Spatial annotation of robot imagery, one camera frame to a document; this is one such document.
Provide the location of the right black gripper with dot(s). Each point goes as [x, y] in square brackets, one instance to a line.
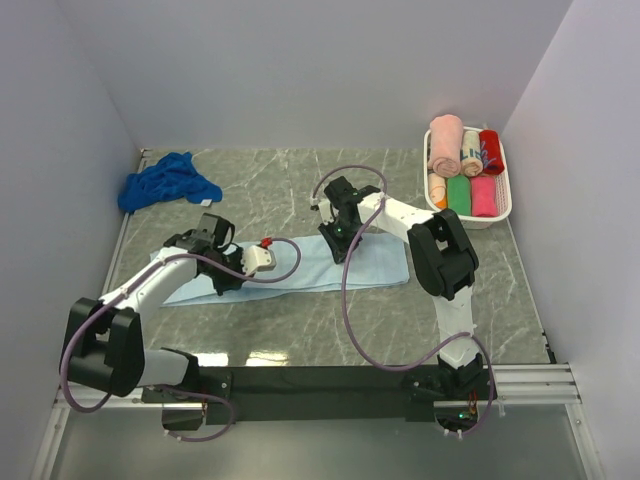
[339, 249]

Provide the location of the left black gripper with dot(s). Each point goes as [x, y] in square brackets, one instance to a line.
[221, 286]

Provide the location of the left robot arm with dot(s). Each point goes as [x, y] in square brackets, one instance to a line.
[103, 346]

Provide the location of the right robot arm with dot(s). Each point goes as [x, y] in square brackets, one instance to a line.
[444, 262]

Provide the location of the cream orange rolled towel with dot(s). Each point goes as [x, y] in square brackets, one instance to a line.
[437, 190]

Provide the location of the dark blue crumpled towel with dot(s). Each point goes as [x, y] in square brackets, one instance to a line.
[173, 177]

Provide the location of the green rolled towel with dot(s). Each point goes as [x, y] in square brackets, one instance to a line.
[458, 190]

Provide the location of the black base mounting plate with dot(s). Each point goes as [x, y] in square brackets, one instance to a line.
[278, 393]

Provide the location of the white plastic basket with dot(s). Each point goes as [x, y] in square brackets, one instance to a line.
[503, 192]

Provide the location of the pink rolled towel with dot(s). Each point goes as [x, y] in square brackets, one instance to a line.
[446, 134]

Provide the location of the beige rolled towel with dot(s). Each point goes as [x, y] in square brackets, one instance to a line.
[470, 154]

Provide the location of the magenta rolled towel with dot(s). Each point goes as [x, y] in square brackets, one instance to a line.
[483, 197]

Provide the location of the red rolled towel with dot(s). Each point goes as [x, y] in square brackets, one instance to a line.
[491, 153]

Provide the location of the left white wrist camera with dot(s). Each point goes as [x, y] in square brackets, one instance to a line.
[258, 257]

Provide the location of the aluminium rail frame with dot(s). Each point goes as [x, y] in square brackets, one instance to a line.
[278, 422]

